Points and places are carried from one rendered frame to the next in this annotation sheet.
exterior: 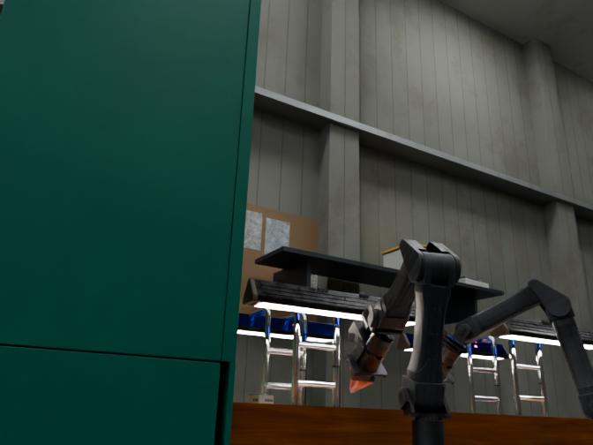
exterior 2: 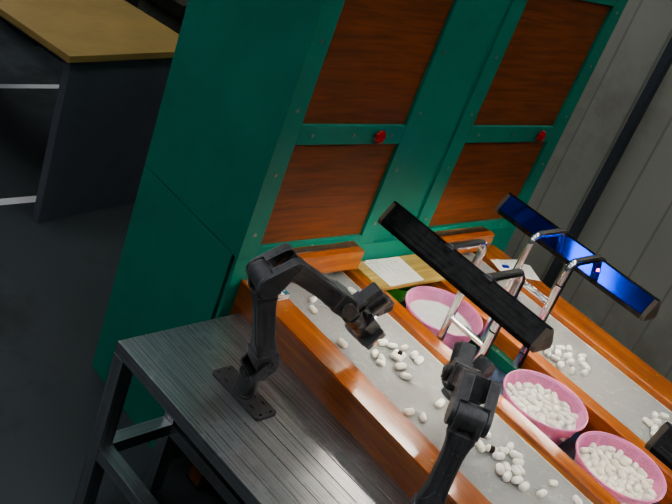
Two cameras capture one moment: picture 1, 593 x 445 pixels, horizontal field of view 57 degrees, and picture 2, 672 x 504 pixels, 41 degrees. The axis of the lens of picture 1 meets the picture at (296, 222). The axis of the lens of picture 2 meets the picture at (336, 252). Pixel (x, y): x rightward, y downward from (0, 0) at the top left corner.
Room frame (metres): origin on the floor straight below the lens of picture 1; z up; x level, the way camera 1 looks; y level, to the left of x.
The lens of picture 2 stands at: (0.44, -2.06, 2.14)
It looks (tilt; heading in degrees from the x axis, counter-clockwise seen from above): 27 degrees down; 66
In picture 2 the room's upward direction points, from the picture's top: 21 degrees clockwise
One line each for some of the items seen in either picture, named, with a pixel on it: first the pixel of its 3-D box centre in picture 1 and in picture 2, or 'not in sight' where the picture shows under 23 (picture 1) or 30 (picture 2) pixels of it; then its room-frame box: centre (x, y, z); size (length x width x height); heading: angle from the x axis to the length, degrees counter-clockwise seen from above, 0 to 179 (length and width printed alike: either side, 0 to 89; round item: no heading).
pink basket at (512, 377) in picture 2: not in sight; (539, 411); (2.04, -0.27, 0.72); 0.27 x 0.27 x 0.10
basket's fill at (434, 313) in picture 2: not in sight; (437, 324); (1.84, 0.13, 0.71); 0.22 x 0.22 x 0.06
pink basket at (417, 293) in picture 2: not in sight; (439, 322); (1.84, 0.13, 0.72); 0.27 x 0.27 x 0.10
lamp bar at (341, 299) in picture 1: (341, 303); (463, 271); (1.67, -0.15, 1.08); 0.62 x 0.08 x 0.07; 116
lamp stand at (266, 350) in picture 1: (274, 370); (537, 301); (2.10, 0.06, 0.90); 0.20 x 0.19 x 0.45; 116
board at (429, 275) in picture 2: not in sight; (400, 271); (1.75, 0.32, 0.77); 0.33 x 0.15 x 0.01; 26
